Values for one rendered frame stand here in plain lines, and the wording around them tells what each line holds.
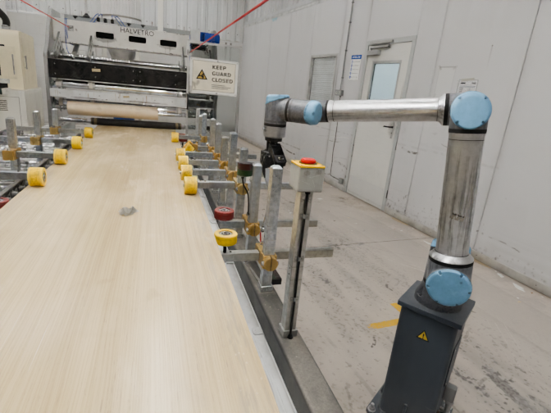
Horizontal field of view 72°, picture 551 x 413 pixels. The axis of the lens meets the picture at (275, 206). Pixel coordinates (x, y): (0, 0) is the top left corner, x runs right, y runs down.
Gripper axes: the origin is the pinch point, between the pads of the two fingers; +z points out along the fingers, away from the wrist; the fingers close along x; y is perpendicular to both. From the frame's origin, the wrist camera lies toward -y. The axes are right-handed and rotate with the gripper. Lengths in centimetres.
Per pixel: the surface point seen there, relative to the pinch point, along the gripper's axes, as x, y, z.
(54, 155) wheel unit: 96, 76, 5
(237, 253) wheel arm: 18.4, -27.2, 17.4
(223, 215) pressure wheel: 20.0, -4.6, 11.0
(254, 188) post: 8.6, -6.5, -0.9
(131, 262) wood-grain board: 52, -45, 11
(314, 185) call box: 7, -59, -16
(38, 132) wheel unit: 116, 129, 2
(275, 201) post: 7.8, -31.5, -3.1
